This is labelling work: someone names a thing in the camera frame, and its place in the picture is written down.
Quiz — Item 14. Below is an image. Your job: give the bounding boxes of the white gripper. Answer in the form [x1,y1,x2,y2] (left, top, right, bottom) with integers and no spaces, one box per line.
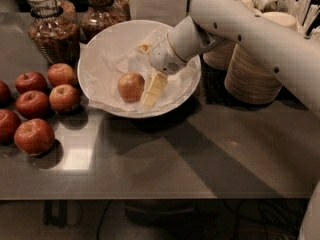
[137,35,186,108]

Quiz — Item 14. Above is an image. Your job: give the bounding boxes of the red-yellow apple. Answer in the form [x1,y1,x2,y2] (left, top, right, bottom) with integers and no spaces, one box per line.
[117,72,145,102]

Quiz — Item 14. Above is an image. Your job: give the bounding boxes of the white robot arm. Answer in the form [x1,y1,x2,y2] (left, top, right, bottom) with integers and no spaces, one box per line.
[148,0,320,116]

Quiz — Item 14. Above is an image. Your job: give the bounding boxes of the large white bowl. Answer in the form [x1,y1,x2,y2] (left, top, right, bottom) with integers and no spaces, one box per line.
[77,19,203,119]

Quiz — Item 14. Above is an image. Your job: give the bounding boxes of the white paper bowl liner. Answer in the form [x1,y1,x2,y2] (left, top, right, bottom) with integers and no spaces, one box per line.
[79,27,199,115]

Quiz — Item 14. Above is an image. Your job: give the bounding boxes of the red apple back right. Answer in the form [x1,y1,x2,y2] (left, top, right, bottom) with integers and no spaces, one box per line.
[48,63,78,86]

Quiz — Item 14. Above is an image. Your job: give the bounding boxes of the red apple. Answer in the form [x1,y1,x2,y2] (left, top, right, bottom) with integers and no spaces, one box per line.
[49,84,81,114]
[15,71,48,94]
[16,90,50,119]
[14,118,55,155]
[48,63,78,86]

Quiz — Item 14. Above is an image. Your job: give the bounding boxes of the red apple middle right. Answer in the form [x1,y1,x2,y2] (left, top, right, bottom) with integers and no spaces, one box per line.
[49,84,81,114]

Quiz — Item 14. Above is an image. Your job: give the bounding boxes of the red apple back left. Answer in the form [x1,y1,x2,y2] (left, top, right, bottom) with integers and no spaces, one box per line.
[15,71,48,94]

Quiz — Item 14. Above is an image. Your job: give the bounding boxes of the red apple middle left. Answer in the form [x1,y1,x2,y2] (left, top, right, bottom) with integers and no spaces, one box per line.
[16,90,50,119]

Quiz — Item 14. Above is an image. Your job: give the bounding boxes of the red apple front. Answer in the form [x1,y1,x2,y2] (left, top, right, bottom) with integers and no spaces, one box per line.
[14,118,55,155]

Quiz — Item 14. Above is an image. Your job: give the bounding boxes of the red apple left back edge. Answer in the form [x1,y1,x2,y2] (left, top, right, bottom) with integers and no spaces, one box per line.
[0,80,11,105]

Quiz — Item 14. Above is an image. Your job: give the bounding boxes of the red apple edge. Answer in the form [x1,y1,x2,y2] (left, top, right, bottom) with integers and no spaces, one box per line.
[0,109,21,144]
[0,80,11,105]

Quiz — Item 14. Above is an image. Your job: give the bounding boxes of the red apple left front edge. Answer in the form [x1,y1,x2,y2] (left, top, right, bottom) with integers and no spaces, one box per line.
[0,109,21,144]

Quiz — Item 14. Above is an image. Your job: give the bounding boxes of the white sign card left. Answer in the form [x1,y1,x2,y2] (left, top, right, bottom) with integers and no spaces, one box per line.
[129,0,188,26]

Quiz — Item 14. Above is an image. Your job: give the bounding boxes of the rear stack paper bowls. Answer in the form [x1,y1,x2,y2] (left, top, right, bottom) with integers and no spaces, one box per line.
[203,0,262,71]

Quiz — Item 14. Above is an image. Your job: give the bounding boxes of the stack paper bowls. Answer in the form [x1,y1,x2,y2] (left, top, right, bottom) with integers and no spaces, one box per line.
[224,45,282,105]
[203,0,262,71]

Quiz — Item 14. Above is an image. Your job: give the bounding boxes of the glass granola jar right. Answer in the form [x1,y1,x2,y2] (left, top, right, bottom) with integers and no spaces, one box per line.
[80,0,130,41]

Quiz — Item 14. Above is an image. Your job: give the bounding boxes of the glass granola jar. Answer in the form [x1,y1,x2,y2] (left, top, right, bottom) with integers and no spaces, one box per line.
[80,0,130,41]
[27,0,80,66]

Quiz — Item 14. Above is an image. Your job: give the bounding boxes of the front stack paper bowls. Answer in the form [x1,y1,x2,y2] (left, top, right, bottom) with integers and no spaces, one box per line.
[224,45,282,105]

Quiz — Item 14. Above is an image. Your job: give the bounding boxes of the glass granola jar left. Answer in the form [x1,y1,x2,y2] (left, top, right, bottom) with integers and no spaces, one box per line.
[27,0,80,66]

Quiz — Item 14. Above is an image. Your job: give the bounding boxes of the white plastic cutlery bunch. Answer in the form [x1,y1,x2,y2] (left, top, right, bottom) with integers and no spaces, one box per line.
[252,0,320,41]

